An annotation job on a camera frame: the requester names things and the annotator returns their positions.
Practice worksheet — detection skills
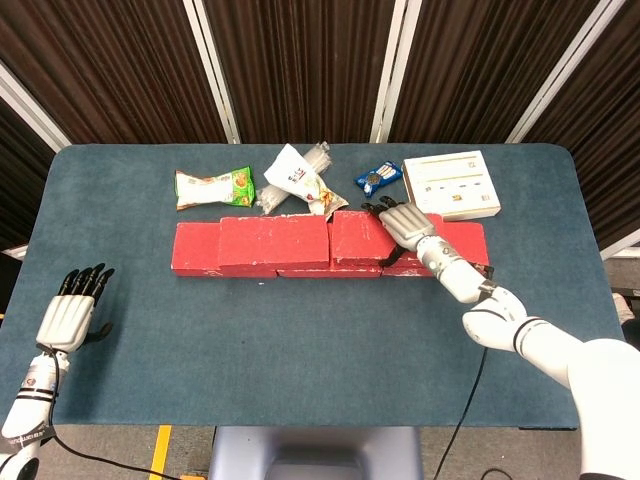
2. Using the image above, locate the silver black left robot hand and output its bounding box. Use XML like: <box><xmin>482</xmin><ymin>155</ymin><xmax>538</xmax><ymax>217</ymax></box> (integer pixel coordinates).
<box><xmin>35</xmin><ymin>262</ymin><xmax>116</xmax><ymax>351</ymax></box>

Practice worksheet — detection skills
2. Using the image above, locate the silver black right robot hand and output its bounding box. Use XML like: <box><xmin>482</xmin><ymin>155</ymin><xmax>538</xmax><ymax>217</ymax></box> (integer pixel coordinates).
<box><xmin>360</xmin><ymin>195</ymin><xmax>437</xmax><ymax>267</ymax></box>

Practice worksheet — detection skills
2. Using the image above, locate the red brick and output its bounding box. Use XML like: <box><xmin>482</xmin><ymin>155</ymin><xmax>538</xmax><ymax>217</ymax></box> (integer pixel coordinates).
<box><xmin>276</xmin><ymin>259</ymin><xmax>384</xmax><ymax>279</ymax></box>
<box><xmin>218</xmin><ymin>214</ymin><xmax>331</xmax><ymax>270</ymax></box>
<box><xmin>329</xmin><ymin>209</ymin><xmax>446</xmax><ymax>268</ymax></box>
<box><xmin>380</xmin><ymin>221</ymin><xmax>491</xmax><ymax>278</ymax></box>
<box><xmin>170</xmin><ymin>222</ymin><xmax>279</xmax><ymax>279</ymax></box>

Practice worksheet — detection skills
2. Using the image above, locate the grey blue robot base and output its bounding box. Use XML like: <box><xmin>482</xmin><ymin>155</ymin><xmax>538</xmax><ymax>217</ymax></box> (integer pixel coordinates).
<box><xmin>207</xmin><ymin>426</ymin><xmax>425</xmax><ymax>480</ymax></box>

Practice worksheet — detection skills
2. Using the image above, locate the blue cookie packet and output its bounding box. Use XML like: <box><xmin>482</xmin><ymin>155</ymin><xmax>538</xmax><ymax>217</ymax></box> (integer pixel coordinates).
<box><xmin>353</xmin><ymin>160</ymin><xmax>404</xmax><ymax>199</ymax></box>

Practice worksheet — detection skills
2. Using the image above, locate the white flat cardboard box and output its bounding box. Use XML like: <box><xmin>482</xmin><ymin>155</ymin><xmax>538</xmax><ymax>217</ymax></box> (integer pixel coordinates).
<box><xmin>402</xmin><ymin>150</ymin><xmax>502</xmax><ymax>223</ymax></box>

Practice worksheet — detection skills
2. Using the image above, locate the clear plastic straw bag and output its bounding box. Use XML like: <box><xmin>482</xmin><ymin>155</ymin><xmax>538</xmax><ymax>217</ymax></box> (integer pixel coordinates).
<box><xmin>255</xmin><ymin>141</ymin><xmax>332</xmax><ymax>217</ymax></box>

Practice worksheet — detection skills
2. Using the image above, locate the white snack bag red print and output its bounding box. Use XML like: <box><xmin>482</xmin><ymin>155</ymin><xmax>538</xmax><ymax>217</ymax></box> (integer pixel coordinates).
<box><xmin>263</xmin><ymin>143</ymin><xmax>350</xmax><ymax>225</ymax></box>

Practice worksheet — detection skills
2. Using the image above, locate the dark brown partition panel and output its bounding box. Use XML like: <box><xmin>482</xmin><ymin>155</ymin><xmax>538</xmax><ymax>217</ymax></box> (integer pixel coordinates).
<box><xmin>0</xmin><ymin>0</ymin><xmax>229</xmax><ymax>146</ymax></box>
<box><xmin>203</xmin><ymin>0</ymin><xmax>399</xmax><ymax>145</ymax></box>
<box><xmin>388</xmin><ymin>0</ymin><xmax>599</xmax><ymax>145</ymax></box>
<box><xmin>0</xmin><ymin>97</ymin><xmax>59</xmax><ymax>251</ymax></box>
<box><xmin>522</xmin><ymin>0</ymin><xmax>640</xmax><ymax>251</ymax></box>

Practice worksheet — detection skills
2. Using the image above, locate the yellow floor tape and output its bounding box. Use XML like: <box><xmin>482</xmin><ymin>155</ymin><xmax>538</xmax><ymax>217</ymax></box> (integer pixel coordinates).
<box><xmin>148</xmin><ymin>424</ymin><xmax>173</xmax><ymax>480</ymax></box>

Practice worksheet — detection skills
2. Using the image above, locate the blue felt table cover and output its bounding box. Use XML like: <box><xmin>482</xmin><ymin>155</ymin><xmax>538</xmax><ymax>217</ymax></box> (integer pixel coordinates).
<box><xmin>0</xmin><ymin>143</ymin><xmax>640</xmax><ymax>429</ymax></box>

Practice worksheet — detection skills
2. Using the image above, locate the green white snack bag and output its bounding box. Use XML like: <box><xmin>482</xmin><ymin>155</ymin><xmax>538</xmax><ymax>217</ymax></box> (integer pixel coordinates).
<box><xmin>173</xmin><ymin>166</ymin><xmax>256</xmax><ymax>211</ymax></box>

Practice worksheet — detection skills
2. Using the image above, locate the white shoe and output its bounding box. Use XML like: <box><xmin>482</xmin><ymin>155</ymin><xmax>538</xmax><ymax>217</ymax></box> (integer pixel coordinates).
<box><xmin>613</xmin><ymin>292</ymin><xmax>640</xmax><ymax>329</ymax></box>

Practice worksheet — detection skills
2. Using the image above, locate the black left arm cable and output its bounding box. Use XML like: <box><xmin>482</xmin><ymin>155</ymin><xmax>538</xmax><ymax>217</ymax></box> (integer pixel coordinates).
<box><xmin>34</xmin><ymin>342</ymin><xmax>181</xmax><ymax>480</ymax></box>

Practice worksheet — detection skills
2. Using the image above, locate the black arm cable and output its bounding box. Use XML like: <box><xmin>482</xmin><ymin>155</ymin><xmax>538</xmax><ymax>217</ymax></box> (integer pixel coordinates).
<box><xmin>34</xmin><ymin>342</ymin><xmax>181</xmax><ymax>480</ymax></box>
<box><xmin>430</xmin><ymin>344</ymin><xmax>507</xmax><ymax>480</ymax></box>

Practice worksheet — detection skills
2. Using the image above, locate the white partition frame post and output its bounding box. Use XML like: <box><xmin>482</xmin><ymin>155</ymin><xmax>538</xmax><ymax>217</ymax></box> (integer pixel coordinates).
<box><xmin>0</xmin><ymin>62</ymin><xmax>74</xmax><ymax>151</ymax></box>
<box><xmin>182</xmin><ymin>0</ymin><xmax>242</xmax><ymax>145</ymax></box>
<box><xmin>370</xmin><ymin>0</ymin><xmax>424</xmax><ymax>145</ymax></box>
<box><xmin>505</xmin><ymin>0</ymin><xmax>614</xmax><ymax>145</ymax></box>

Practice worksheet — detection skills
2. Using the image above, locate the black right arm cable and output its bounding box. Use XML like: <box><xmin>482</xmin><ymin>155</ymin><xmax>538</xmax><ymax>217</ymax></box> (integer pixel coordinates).
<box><xmin>430</xmin><ymin>344</ymin><xmax>507</xmax><ymax>480</ymax></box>

